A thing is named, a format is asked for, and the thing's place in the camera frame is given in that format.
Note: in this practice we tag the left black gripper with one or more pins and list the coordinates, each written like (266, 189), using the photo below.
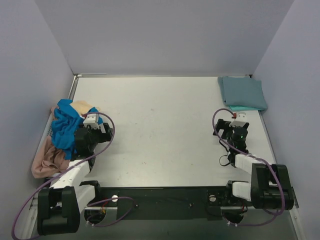
(100, 130)

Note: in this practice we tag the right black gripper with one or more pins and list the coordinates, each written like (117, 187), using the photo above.
(225, 127)

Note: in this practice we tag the bright blue t shirt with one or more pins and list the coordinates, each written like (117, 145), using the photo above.
(66, 122)

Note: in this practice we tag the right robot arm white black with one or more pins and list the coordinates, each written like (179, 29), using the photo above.
(269, 187)

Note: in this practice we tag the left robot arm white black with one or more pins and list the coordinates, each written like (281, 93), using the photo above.
(60, 220)

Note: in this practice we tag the folded teal t shirt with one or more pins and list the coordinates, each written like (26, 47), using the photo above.
(238, 108)

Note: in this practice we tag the pale yellow t shirt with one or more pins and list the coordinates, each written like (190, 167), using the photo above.
(82, 107)

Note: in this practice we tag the white perforated plastic basket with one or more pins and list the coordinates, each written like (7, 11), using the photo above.
(49, 131)

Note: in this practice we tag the dusty pink t shirt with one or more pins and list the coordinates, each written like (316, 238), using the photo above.
(48, 160)

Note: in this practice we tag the folded grey-blue t shirt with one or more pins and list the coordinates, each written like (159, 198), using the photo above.
(242, 91)

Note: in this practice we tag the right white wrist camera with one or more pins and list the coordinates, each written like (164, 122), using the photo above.
(239, 119)

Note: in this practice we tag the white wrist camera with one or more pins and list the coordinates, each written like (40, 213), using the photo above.
(91, 120)
(239, 119)

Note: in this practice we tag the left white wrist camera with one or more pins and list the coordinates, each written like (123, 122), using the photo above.
(91, 120)

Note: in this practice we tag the aluminium rail frame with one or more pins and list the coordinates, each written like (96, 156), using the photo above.
(52, 198)

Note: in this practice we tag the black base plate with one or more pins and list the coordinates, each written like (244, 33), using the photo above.
(127, 210)

